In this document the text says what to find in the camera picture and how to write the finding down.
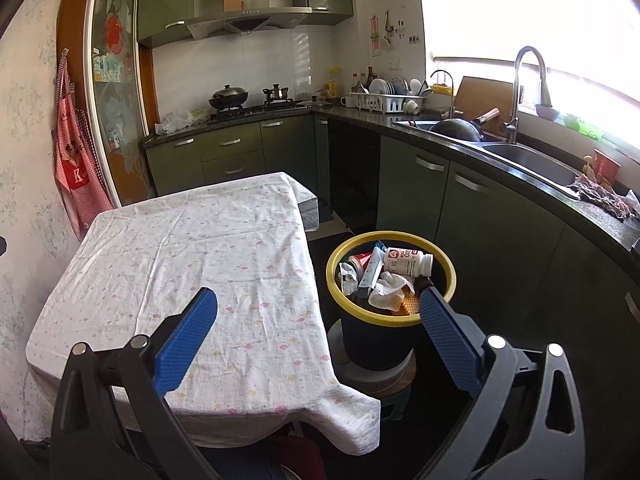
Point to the crumpled dish rag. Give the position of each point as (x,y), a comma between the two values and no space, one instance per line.
(600,195)

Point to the clear plastic bag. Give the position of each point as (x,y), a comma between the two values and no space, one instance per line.
(177,121)

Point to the brown wooden door frame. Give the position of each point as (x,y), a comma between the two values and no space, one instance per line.
(75,20)

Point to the hanging wall ornament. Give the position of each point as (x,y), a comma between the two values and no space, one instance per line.
(375,35)

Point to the dark sauce bottles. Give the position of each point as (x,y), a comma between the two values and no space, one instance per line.
(370,80)

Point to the white paper towel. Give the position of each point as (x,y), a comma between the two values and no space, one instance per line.
(387,292)

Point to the yellow oil bottle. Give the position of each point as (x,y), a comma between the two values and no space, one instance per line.
(332,85)

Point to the green kitchen cabinets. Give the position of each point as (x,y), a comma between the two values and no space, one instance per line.
(475,220)
(160,0)

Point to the yellow sponge holder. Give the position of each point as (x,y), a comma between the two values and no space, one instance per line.
(442,90)

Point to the grey carton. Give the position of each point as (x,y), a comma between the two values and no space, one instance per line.
(370,272)

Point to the white patterned tablecloth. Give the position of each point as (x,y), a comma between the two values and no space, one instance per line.
(175,260)

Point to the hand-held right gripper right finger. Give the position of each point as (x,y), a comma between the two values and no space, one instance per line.
(450,345)

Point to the white pill bottle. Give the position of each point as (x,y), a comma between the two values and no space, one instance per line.
(405,261)

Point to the green lower kitchen cabinets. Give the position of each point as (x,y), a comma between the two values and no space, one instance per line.
(475,220)

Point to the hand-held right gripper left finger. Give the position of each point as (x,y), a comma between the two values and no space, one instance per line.
(187,340)

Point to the black gas stove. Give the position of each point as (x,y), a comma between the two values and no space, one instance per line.
(255,110)

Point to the wall utensil hooks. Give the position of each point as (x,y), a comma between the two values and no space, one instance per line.
(389,35)

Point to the yellow rimmed black trash bin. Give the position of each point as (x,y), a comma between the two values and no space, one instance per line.
(375,345)

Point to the white dish rack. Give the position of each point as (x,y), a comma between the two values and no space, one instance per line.
(380,100)

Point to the round wooden stool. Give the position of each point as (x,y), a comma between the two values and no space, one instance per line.
(380,382)

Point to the tall steel faucet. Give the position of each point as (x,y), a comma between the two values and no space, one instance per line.
(515,90)

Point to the black wok with lid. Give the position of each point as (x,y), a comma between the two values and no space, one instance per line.
(229,97)

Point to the red checkered apron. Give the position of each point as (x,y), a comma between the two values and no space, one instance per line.
(80,170)

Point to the window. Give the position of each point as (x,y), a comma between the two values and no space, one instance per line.
(500,10)

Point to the white snack wrapper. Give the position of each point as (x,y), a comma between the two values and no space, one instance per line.
(347,280)

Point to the red soda can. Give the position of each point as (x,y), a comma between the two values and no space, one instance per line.
(361,261)

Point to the white cup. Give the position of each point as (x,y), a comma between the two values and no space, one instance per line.
(411,107)

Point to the steel range hood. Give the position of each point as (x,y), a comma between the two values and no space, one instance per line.
(250,22)

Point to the small steel faucet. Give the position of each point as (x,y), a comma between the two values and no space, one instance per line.
(452,100)

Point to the green upper kitchen cabinets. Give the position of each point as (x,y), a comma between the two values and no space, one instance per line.
(160,0)

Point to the glass sliding door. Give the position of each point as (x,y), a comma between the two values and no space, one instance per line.
(115,85)

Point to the steel kitchen sink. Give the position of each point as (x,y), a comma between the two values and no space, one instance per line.
(540,165)

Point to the small grey bowl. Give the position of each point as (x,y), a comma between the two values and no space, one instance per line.
(546,112)

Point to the brown cutting board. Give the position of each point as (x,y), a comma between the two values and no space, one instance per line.
(480,97)

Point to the dark red chair seat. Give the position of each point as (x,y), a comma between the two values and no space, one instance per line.
(297,457)

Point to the grey box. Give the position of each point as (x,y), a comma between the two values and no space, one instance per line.
(309,215)

